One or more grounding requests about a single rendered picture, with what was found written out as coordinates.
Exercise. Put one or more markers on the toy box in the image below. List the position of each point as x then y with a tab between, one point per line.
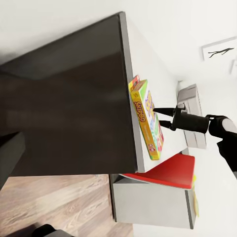
190	96

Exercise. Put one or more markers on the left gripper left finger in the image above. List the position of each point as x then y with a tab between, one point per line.
12	147

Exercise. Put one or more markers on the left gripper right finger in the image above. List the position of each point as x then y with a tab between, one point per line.
229	147

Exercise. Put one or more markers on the board game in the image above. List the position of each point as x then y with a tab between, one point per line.
144	105

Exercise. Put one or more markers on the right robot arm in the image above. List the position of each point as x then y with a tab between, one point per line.
216	125

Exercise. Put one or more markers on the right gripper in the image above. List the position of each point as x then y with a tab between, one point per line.
180	120

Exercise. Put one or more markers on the swivel chair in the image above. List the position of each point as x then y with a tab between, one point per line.
176	172

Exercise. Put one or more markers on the desk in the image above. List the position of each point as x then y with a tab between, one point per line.
72	103

